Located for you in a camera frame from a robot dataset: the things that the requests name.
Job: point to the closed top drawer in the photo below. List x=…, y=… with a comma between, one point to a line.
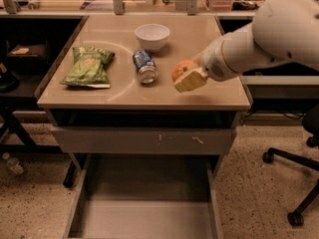
x=144, y=140

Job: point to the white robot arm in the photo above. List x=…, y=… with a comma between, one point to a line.
x=281, y=32

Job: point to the open middle drawer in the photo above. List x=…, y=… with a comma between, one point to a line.
x=145, y=197

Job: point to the green chip bag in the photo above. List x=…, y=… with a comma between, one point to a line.
x=89, y=69

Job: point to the white bowl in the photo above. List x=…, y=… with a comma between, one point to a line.
x=152, y=37

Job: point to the orange fruit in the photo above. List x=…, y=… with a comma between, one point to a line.
x=182, y=71

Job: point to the blue soda can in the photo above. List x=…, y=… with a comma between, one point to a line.
x=146, y=68

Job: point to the clear plastic bottle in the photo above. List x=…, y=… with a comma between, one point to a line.
x=13, y=164

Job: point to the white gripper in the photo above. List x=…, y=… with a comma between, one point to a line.
x=213, y=63

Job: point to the grey drawer cabinet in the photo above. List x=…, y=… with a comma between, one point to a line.
x=128, y=103

